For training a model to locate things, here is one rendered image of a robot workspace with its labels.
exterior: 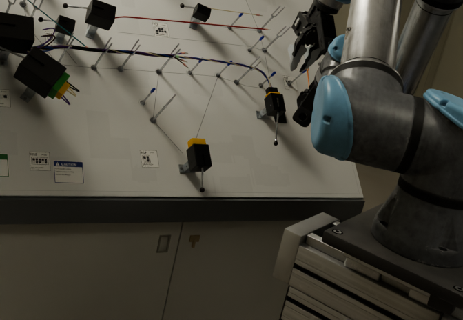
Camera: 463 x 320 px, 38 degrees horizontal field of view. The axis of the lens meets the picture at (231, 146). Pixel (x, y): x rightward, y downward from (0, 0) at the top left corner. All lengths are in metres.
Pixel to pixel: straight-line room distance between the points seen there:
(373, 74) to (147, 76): 1.02
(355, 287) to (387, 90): 0.31
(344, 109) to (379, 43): 0.16
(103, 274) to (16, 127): 0.45
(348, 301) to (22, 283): 0.97
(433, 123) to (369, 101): 0.09
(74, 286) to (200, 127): 0.55
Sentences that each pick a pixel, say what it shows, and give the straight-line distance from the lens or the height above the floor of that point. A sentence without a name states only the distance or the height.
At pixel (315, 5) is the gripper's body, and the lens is 1.84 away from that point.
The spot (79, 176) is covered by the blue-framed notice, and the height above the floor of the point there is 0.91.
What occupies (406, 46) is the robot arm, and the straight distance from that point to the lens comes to 1.43.
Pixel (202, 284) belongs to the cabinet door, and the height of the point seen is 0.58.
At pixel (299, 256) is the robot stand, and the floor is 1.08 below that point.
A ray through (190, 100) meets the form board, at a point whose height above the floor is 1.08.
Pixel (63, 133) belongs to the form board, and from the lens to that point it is 1.75.
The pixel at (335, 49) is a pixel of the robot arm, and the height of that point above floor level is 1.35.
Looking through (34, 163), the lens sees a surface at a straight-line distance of 1.70.
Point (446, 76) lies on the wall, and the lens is 7.31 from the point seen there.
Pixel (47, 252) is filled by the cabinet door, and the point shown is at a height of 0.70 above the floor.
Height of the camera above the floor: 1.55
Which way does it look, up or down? 17 degrees down
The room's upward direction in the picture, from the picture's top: 13 degrees clockwise
